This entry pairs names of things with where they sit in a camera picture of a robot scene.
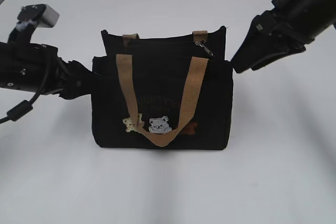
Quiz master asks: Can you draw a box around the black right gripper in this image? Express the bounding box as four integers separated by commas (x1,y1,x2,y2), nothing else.
230,10,316,73

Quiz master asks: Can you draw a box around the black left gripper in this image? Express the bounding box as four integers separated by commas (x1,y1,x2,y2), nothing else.
1,23,101,100

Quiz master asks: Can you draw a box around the silver zipper pull with ring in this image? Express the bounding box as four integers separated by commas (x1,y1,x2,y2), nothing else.
195,41,214,57

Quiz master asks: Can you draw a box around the black canvas tote bag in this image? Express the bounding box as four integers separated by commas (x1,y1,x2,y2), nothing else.
91,27,233,150

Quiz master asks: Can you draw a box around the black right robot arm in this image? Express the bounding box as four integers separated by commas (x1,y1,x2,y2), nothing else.
231,0,335,73

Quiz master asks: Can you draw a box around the black left camera cable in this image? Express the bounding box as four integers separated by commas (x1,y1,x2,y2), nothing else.
0,47,62,124

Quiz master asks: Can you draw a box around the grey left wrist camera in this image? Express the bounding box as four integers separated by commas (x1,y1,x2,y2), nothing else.
17,4,60,28

